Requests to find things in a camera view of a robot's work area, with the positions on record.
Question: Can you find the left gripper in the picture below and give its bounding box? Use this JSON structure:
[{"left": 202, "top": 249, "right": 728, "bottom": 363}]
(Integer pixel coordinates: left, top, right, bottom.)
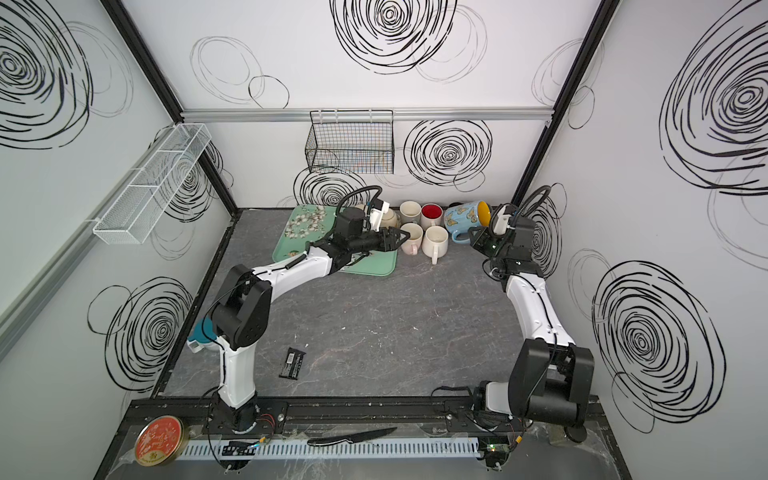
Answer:
[{"left": 348, "top": 227, "right": 410, "bottom": 257}]

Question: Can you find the orange cream mug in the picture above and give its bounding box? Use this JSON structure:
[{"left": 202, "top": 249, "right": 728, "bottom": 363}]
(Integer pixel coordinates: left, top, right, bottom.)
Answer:
[{"left": 380, "top": 209, "right": 401, "bottom": 229}]

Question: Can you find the green floral tray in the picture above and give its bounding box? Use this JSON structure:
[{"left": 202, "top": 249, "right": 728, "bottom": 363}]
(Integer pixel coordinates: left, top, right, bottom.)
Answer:
[{"left": 272, "top": 205, "right": 397, "bottom": 277}]

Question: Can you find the blue mug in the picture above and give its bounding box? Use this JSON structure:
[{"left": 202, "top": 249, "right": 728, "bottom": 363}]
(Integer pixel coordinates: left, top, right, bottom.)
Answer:
[{"left": 443, "top": 201, "right": 491, "bottom": 244}]

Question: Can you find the pink mug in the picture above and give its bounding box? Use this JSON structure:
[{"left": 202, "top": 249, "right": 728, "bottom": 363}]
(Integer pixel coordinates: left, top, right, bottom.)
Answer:
[{"left": 400, "top": 223, "right": 424, "bottom": 256}]

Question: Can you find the cream white mug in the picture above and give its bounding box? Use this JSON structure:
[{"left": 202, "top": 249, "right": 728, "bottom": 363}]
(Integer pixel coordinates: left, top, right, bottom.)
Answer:
[{"left": 420, "top": 203, "right": 444, "bottom": 231}]

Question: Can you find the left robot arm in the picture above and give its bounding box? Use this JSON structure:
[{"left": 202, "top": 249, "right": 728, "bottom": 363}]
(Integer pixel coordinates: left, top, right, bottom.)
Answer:
[{"left": 206, "top": 185, "right": 410, "bottom": 434}]

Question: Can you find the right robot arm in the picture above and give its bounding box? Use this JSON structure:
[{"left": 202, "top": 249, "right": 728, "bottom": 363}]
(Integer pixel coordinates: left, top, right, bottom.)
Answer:
[{"left": 469, "top": 185, "right": 595, "bottom": 443}]

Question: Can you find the teal white cup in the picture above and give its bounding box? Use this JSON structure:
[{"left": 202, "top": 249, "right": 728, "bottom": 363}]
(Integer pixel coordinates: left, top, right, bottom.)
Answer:
[{"left": 186, "top": 317, "right": 218, "bottom": 353}]

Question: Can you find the black knife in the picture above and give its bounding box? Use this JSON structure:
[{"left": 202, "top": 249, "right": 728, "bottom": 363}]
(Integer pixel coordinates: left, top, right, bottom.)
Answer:
[{"left": 306, "top": 427, "right": 397, "bottom": 448}]

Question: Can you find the white mesh shelf basket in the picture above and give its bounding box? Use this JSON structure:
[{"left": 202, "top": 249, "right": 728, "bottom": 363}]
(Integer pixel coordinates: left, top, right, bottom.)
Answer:
[{"left": 92, "top": 123, "right": 211, "bottom": 245}]

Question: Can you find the red round tin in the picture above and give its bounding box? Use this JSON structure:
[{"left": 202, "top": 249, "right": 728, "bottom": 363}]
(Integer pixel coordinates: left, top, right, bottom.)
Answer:
[{"left": 134, "top": 415, "right": 188, "bottom": 467}]

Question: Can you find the black wire basket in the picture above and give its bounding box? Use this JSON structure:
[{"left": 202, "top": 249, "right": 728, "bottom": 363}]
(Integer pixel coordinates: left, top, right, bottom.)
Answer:
[{"left": 304, "top": 109, "right": 395, "bottom": 174}]

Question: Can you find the white slotted cable duct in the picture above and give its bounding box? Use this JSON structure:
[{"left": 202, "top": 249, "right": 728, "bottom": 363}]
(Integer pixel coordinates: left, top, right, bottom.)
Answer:
[{"left": 178, "top": 437, "right": 482, "bottom": 462}]

